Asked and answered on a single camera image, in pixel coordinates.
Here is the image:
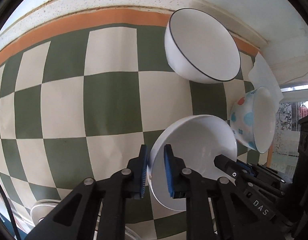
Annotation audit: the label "white bowl red flowers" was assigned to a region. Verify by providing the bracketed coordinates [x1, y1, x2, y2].
[147, 115, 238, 211]

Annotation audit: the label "white plate blue stripes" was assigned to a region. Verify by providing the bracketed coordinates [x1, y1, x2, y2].
[30, 199, 61, 225]

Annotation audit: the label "white bowl coloured dots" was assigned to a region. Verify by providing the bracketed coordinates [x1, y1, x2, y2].
[229, 87, 276, 153]

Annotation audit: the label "folded white cloth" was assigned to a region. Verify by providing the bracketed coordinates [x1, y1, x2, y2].
[248, 53, 284, 111]

